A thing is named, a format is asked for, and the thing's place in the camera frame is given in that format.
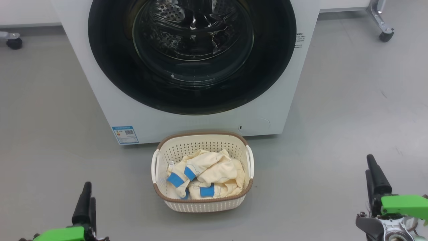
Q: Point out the metal partition leg with caster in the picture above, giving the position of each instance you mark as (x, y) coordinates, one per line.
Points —
(378, 16)

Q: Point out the black caster wheel with bracket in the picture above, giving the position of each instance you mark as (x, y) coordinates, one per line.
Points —
(14, 43)

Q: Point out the white partition panel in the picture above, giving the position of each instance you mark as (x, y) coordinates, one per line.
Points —
(26, 11)
(341, 4)

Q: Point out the cream perforated laundry basket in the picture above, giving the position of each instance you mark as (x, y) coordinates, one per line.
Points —
(204, 205)

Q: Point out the blue energy label sticker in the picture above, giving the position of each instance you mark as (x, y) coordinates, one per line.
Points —
(125, 135)

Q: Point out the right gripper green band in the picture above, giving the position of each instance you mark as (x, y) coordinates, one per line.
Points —
(404, 206)

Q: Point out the washing machine glass door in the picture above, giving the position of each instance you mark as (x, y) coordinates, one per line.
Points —
(267, 67)

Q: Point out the right robot arm silver white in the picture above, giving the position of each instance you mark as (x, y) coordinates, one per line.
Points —
(391, 231)

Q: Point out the white front-load washing machine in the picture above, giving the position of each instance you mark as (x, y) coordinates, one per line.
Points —
(200, 124)

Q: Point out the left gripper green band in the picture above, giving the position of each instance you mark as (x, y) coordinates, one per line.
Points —
(60, 235)

